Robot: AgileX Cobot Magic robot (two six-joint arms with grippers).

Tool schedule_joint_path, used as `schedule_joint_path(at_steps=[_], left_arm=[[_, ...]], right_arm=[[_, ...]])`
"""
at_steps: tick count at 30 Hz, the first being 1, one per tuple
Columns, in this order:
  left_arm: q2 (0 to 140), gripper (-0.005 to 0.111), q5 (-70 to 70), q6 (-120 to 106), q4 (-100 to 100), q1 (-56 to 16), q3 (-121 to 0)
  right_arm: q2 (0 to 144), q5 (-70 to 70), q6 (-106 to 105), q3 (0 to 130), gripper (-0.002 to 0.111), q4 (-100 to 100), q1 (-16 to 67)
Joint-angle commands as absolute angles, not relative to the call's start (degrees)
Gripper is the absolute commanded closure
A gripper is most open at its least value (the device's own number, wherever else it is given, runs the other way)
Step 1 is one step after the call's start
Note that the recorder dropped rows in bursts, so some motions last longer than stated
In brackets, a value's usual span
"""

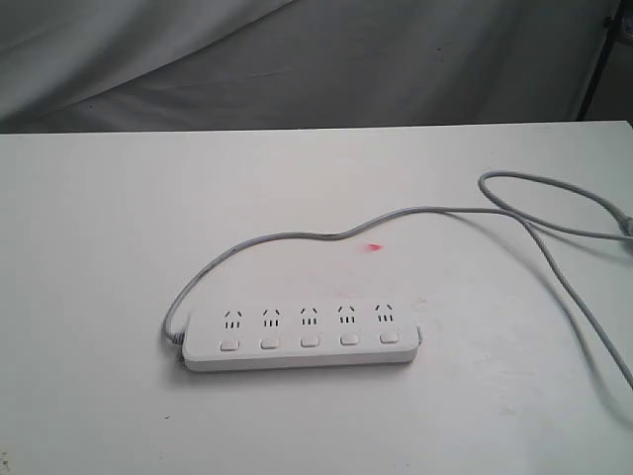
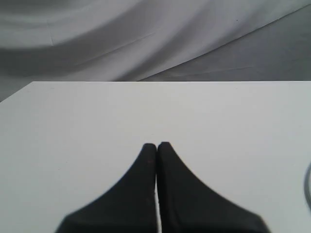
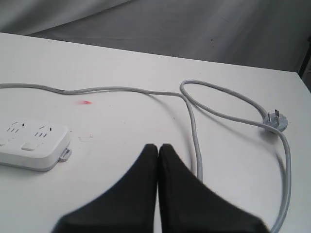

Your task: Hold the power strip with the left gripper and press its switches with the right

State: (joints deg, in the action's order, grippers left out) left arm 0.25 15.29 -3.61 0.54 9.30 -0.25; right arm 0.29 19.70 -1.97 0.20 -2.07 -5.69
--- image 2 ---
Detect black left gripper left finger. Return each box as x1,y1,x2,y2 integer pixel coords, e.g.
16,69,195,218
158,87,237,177
56,143,157,233

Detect grey power cord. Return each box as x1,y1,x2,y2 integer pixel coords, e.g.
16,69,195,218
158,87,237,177
304,162,311,207

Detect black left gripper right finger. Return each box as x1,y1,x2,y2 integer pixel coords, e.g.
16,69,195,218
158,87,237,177
157,142,270,233

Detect grey backdrop cloth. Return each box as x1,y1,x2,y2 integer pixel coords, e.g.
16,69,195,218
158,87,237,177
0,0,311,100

